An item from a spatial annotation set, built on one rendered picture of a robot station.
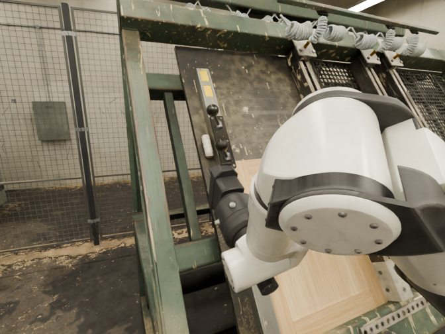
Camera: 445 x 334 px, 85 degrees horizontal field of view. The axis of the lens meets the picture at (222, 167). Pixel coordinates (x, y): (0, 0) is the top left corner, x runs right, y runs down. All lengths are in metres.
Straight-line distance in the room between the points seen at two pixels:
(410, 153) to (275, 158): 0.10
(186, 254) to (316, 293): 0.42
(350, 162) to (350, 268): 0.84
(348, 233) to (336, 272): 0.77
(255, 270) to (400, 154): 0.26
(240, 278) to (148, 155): 0.47
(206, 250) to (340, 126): 0.65
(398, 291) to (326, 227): 0.88
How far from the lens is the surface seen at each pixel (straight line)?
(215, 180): 0.51
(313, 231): 0.19
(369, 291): 1.04
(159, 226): 0.69
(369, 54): 1.60
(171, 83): 1.03
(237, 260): 0.41
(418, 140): 0.25
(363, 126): 0.22
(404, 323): 1.09
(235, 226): 0.44
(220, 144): 0.69
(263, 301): 0.77
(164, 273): 0.68
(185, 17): 1.10
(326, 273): 0.93
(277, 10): 1.82
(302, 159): 0.19
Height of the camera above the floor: 1.53
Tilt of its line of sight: 14 degrees down
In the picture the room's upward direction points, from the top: straight up
